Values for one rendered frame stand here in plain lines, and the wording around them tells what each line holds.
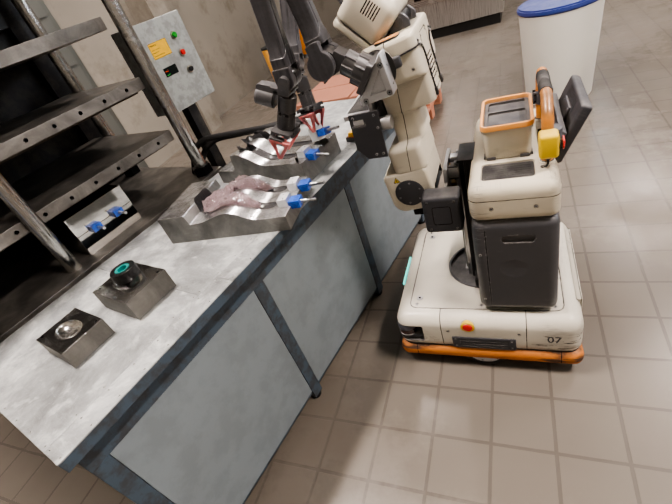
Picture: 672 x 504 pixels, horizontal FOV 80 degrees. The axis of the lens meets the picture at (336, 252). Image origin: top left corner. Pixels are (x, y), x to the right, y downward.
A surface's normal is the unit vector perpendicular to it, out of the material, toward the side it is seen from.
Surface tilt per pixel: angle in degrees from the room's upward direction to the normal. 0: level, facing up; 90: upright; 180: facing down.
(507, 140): 92
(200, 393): 90
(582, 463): 0
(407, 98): 90
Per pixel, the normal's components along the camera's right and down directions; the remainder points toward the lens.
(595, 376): -0.29, -0.76
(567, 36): -0.20, 0.69
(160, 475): 0.82, 0.11
